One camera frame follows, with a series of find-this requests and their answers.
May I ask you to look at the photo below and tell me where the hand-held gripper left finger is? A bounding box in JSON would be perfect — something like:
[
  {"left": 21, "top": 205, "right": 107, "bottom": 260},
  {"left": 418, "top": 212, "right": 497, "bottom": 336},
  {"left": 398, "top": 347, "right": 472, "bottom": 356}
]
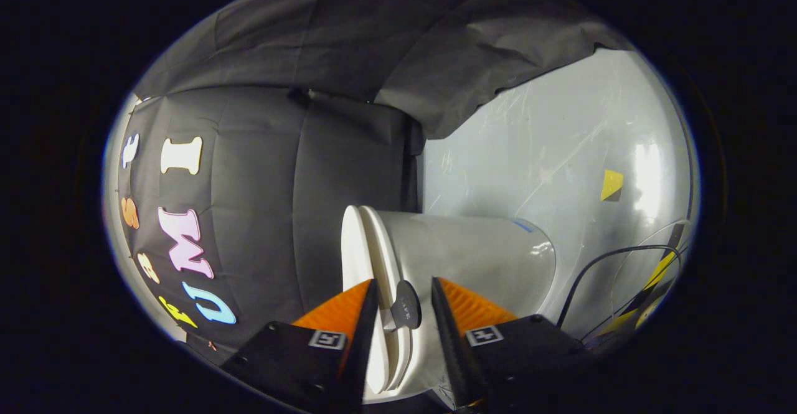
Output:
[{"left": 221, "top": 278, "right": 379, "bottom": 414}]

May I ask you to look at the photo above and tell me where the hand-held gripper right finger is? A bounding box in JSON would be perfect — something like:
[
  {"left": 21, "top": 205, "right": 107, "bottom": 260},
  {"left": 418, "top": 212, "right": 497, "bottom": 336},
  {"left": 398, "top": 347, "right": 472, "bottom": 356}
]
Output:
[{"left": 431, "top": 277, "right": 601, "bottom": 414}]

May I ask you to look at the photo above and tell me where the grey lid lifter tab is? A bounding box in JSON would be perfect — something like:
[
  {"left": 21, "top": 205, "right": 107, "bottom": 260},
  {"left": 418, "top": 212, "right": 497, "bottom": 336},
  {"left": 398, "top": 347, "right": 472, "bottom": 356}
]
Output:
[{"left": 382, "top": 280, "right": 423, "bottom": 331}]

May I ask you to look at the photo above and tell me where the black backdrop cloth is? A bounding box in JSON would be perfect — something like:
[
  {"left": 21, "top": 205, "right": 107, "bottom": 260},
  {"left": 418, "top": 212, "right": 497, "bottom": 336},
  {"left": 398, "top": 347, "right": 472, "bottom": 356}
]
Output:
[{"left": 118, "top": 0, "right": 630, "bottom": 365}]

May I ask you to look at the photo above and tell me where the yellow black striped tape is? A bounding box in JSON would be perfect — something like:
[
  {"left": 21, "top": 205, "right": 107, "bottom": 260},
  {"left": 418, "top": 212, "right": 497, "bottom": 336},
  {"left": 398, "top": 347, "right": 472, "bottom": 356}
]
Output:
[{"left": 601, "top": 223, "right": 684, "bottom": 335}]

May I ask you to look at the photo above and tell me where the yellow black floor tape piece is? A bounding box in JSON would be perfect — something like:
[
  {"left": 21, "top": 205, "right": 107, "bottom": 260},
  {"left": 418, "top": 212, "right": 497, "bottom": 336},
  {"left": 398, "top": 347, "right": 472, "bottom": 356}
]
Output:
[{"left": 600, "top": 169, "right": 625, "bottom": 202}]

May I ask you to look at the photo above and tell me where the black cable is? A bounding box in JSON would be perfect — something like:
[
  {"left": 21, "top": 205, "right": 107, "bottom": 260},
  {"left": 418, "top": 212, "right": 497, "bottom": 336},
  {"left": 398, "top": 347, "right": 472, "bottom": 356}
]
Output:
[{"left": 556, "top": 245, "right": 684, "bottom": 341}]

